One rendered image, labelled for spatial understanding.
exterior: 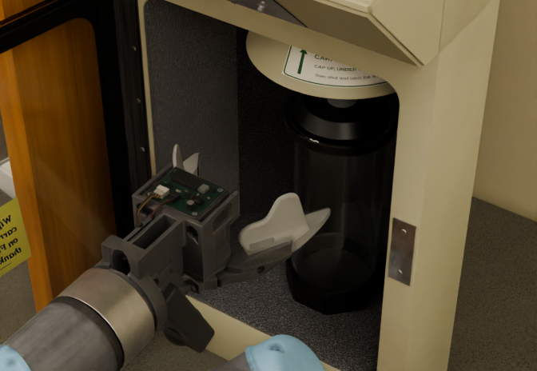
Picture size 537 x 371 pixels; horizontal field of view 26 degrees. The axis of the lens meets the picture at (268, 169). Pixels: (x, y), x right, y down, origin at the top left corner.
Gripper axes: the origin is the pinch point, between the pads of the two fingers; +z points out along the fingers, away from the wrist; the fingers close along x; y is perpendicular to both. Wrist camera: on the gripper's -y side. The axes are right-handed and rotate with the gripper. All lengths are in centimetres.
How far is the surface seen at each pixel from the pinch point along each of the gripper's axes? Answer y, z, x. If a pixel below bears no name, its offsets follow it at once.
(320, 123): 3.9, 6.8, -1.9
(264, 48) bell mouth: 12.4, 3.7, 2.2
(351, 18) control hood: 27.0, -9.0, -13.3
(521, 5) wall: -0.3, 43.8, -6.2
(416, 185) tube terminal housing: 6.6, 0.7, -14.9
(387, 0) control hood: 28.9, -8.5, -15.7
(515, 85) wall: -11.0, 43.8, -6.9
